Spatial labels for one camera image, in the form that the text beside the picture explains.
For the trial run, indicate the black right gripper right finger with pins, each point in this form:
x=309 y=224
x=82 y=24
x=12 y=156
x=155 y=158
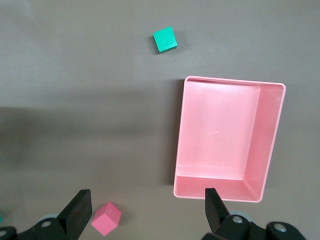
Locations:
x=217 y=215

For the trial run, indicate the pink foam cube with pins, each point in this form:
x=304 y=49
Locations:
x=106 y=218

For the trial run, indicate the pink plastic tray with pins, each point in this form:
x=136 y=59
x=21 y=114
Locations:
x=220 y=137

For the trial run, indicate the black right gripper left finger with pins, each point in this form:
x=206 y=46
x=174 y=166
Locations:
x=75 y=212

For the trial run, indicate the green foam cube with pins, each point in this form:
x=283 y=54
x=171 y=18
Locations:
x=0 y=216
x=165 y=38

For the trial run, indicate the brown table cover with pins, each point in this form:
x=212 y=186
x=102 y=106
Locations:
x=75 y=100

